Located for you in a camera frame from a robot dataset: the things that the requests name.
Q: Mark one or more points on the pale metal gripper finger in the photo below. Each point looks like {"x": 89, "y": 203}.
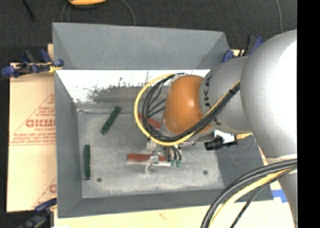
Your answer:
{"x": 154, "y": 159}
{"x": 148, "y": 168}

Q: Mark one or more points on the red-brown flat block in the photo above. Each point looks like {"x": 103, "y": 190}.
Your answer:
{"x": 140, "y": 157}
{"x": 154, "y": 123}

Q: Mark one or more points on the dark green flat block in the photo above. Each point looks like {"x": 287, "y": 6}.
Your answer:
{"x": 111, "y": 120}
{"x": 86, "y": 162}

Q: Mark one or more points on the grey metal bin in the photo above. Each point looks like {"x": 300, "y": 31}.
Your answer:
{"x": 120, "y": 47}

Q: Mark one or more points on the brown cardboard board red print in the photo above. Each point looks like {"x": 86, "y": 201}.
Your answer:
{"x": 30, "y": 152}

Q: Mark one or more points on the black cylinder on white bracket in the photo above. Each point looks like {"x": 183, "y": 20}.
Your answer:
{"x": 214, "y": 144}

